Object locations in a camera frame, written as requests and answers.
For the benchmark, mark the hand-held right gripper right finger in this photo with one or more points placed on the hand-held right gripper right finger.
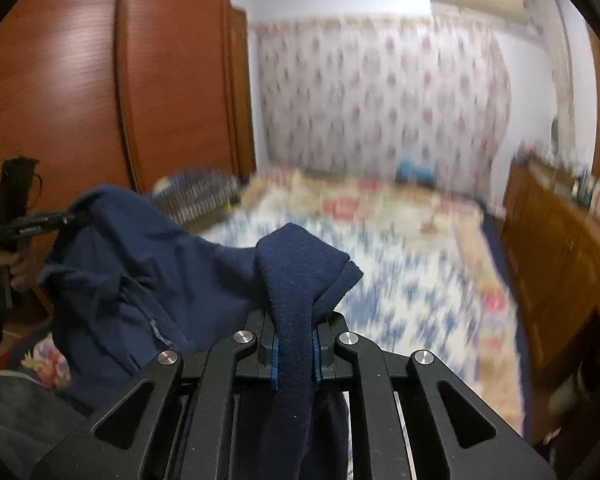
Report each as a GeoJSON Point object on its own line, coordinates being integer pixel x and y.
{"type": "Point", "coordinates": [325, 355]}

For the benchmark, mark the blue tissue box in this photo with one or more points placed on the blue tissue box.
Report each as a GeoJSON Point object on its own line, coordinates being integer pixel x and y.
{"type": "Point", "coordinates": [415, 172]}

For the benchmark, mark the pink floral blanket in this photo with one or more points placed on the pink floral blanket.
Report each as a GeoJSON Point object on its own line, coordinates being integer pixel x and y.
{"type": "Point", "coordinates": [340, 205]}

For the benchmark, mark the tied floral curtain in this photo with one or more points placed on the tied floral curtain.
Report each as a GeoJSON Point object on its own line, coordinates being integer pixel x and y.
{"type": "Point", "coordinates": [555, 60]}

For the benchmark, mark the grey trash bin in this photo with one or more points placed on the grey trash bin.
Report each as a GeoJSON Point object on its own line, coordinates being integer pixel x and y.
{"type": "Point", "coordinates": [565, 397]}

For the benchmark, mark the wooden sideboard cabinet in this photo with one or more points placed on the wooden sideboard cabinet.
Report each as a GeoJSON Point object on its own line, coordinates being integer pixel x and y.
{"type": "Point", "coordinates": [545, 240]}

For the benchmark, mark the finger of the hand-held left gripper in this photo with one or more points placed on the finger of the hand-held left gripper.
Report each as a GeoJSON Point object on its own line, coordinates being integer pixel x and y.
{"type": "Point", "coordinates": [55, 220]}

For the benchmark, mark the circle-patterned sheer curtain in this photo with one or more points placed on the circle-patterned sheer curtain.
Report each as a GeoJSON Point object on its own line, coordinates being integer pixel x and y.
{"type": "Point", "coordinates": [380, 100]}

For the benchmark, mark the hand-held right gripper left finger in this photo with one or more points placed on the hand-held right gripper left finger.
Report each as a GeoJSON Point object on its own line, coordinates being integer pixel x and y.
{"type": "Point", "coordinates": [272, 360]}

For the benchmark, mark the person's dark clothing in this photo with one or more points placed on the person's dark clothing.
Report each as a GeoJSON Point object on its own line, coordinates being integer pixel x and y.
{"type": "Point", "coordinates": [20, 410]}

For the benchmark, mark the navy printed T-shirt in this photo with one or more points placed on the navy printed T-shirt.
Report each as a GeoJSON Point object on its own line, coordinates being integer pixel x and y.
{"type": "Point", "coordinates": [130, 260]}

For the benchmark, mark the blue floral quilt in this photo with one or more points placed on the blue floral quilt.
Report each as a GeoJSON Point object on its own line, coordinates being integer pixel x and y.
{"type": "Point", "coordinates": [405, 300]}

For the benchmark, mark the wooden louvered wardrobe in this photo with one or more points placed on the wooden louvered wardrobe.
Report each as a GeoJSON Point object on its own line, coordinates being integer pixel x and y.
{"type": "Point", "coordinates": [80, 85]}

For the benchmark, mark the dark medallion-patterned cloth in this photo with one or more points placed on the dark medallion-patterned cloth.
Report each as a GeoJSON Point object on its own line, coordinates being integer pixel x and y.
{"type": "Point", "coordinates": [195, 195]}

